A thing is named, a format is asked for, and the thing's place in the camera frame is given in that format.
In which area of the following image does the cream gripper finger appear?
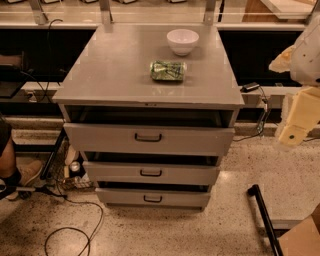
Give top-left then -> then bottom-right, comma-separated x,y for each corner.
277,86 -> 320,148
269,45 -> 295,73

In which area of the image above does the grey bottom drawer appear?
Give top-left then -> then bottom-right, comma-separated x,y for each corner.
96,188 -> 210,208

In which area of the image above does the grey drawer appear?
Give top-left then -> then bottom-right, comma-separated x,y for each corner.
83,161 -> 219,185
96,188 -> 210,208
64,123 -> 234,156

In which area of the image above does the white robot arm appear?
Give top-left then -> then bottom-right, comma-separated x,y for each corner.
269,16 -> 320,149

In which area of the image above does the grey drawer cabinet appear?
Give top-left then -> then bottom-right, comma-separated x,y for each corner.
54,24 -> 244,195

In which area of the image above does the grey top drawer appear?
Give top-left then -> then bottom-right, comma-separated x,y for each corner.
64,123 -> 234,156

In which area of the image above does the grey middle drawer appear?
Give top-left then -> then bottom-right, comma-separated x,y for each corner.
83,161 -> 219,185

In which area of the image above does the black power adapter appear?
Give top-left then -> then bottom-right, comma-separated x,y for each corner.
240,82 -> 260,93

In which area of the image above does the white bowl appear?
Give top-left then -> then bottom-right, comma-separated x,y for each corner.
167,29 -> 199,56

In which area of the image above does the cardboard box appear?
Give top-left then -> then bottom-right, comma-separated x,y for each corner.
279,204 -> 320,256

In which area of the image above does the person leg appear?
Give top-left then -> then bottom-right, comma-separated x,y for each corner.
0,119 -> 16,178

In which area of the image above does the black cable at right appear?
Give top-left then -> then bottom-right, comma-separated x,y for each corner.
232,85 -> 320,143

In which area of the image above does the black metal stand frame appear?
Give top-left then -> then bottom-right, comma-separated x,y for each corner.
247,184 -> 284,256

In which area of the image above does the wire basket with items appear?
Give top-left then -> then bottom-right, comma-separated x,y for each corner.
51,141 -> 93,190

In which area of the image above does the black floor cable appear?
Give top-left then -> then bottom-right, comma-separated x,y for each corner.
43,179 -> 105,256

